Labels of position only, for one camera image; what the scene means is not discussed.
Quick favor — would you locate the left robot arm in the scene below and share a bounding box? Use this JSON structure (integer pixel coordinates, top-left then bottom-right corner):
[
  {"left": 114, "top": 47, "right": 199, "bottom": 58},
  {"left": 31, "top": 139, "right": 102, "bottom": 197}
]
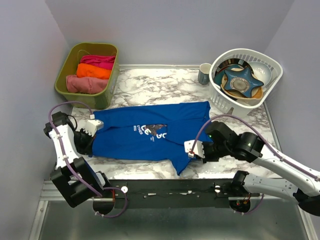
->
[{"left": 43, "top": 111, "right": 111, "bottom": 208}]

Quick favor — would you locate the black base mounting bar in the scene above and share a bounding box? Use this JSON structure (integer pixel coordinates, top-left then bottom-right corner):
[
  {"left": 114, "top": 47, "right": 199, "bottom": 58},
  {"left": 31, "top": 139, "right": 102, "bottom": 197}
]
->
[{"left": 109, "top": 178, "right": 245, "bottom": 209}]

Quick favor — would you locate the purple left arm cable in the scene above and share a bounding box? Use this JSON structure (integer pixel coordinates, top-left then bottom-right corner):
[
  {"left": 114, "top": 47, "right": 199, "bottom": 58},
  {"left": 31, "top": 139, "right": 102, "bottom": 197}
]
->
[{"left": 47, "top": 100, "right": 128, "bottom": 218}]

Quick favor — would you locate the blue t shirt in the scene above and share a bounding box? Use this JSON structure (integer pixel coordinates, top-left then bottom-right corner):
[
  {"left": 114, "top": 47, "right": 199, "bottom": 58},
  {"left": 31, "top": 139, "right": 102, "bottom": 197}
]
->
[{"left": 92, "top": 101, "right": 211, "bottom": 175}]

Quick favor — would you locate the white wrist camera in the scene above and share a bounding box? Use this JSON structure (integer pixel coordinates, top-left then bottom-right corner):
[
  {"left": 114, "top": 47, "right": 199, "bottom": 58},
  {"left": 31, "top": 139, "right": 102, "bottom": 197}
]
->
[
  {"left": 83, "top": 119, "right": 104, "bottom": 137},
  {"left": 184, "top": 140, "right": 205, "bottom": 159}
]

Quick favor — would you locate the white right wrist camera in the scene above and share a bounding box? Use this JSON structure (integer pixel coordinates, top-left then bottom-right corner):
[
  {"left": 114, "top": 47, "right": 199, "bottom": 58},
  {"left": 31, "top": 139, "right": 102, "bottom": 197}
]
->
[{"left": 184, "top": 140, "right": 205, "bottom": 159}]

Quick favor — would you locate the olive green plastic bin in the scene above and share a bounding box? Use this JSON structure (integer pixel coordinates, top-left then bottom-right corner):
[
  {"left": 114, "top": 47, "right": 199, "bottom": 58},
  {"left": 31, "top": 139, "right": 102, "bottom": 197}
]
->
[{"left": 54, "top": 42, "right": 120, "bottom": 110}]

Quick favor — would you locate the magenta rolled t shirt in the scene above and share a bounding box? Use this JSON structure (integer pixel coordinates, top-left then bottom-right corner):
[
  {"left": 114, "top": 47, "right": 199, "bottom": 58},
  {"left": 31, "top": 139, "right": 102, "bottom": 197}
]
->
[{"left": 79, "top": 55, "right": 116, "bottom": 70}]

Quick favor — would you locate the orange rolled t shirt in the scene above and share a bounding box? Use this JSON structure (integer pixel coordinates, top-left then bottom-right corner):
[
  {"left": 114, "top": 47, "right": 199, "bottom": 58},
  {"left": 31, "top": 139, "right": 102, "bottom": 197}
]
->
[{"left": 76, "top": 63, "right": 112, "bottom": 80}]

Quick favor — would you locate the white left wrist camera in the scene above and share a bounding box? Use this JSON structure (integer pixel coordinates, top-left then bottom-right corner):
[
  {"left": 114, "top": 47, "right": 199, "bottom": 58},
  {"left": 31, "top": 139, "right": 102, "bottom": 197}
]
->
[{"left": 83, "top": 119, "right": 104, "bottom": 137}]

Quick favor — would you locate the pink rolled t shirt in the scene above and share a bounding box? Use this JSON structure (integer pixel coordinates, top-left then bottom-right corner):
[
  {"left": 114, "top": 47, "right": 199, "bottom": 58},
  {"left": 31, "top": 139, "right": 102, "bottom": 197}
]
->
[{"left": 66, "top": 75, "right": 109, "bottom": 95}]

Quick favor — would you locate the aluminium rail frame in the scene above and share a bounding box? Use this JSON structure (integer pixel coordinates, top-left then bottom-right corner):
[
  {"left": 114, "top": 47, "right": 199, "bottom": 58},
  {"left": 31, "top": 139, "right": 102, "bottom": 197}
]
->
[{"left": 29, "top": 181, "right": 320, "bottom": 240}]

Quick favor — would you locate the white plastic dish basket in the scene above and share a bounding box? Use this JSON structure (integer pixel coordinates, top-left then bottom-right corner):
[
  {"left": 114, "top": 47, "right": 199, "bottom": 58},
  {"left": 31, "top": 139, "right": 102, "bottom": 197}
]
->
[{"left": 209, "top": 48, "right": 283, "bottom": 118}]

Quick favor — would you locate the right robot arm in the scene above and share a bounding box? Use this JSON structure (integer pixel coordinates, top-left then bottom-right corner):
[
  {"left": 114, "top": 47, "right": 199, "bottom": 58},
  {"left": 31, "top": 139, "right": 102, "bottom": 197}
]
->
[{"left": 200, "top": 121, "right": 320, "bottom": 216}]

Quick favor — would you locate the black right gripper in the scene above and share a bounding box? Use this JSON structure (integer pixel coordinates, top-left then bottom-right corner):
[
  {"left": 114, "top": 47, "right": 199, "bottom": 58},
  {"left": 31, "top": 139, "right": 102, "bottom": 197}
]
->
[{"left": 195, "top": 140, "right": 230, "bottom": 163}]

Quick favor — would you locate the white bowl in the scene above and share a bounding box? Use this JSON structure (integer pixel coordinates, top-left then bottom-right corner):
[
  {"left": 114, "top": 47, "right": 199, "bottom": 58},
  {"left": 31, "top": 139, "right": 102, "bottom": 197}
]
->
[{"left": 249, "top": 61, "right": 272, "bottom": 87}]

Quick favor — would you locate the teal plate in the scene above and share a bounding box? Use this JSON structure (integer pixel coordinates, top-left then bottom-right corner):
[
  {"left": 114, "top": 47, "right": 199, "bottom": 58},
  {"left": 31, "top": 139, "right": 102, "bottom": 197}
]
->
[{"left": 213, "top": 64, "right": 244, "bottom": 87}]

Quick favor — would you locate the grey white mug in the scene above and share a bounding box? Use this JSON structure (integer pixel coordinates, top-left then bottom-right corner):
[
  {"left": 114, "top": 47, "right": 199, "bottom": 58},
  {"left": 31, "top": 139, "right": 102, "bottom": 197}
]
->
[{"left": 197, "top": 63, "right": 212, "bottom": 85}]

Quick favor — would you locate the blue star shaped dish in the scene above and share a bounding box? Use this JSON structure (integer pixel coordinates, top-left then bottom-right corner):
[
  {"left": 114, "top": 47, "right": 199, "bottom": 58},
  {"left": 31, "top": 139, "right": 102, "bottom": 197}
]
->
[{"left": 221, "top": 66, "right": 265, "bottom": 98}]

